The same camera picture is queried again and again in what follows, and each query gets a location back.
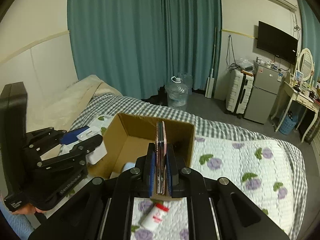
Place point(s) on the white dressing table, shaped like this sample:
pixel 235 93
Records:
pixel 287 90

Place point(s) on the light blue earbuds case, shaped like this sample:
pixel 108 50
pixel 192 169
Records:
pixel 128 166

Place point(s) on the white small box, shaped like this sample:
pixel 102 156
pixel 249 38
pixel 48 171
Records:
pixel 99 152

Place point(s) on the beige blanket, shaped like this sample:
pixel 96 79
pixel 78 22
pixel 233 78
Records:
pixel 63 109

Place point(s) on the clear water jug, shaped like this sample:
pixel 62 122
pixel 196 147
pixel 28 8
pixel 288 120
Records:
pixel 177 93

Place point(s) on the white floral quilt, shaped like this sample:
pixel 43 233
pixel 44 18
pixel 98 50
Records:
pixel 259 168

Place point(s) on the blue laundry basket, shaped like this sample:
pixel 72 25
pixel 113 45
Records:
pixel 289 123

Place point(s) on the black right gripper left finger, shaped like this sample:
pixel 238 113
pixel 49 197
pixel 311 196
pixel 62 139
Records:
pixel 120 193

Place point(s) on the white suitcase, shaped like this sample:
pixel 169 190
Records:
pixel 239 91

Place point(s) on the white red-capped bottle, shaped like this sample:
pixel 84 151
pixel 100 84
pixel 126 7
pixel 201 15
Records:
pixel 154 218

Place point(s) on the teal curtain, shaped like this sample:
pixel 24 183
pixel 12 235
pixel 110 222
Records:
pixel 310 34
pixel 136 46

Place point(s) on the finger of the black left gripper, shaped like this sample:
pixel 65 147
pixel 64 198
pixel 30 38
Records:
pixel 43 140
pixel 80 150

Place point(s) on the black wall television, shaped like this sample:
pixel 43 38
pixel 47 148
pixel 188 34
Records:
pixel 277 42

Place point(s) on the person's left hand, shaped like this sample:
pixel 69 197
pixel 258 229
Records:
pixel 27 209

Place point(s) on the teal right curtain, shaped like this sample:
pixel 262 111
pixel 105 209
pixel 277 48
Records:
pixel 310 34

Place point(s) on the brown cardboard box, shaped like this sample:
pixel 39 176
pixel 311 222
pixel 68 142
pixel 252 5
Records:
pixel 127 138

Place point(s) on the grey small refrigerator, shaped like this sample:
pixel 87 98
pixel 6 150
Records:
pixel 264 92

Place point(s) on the white oval mirror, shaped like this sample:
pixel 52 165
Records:
pixel 305 64

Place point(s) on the white mop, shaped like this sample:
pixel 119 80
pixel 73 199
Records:
pixel 210 79

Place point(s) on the checkered bed sheet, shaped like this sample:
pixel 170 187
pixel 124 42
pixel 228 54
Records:
pixel 110 104

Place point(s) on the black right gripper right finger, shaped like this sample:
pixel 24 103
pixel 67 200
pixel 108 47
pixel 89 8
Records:
pixel 184 182

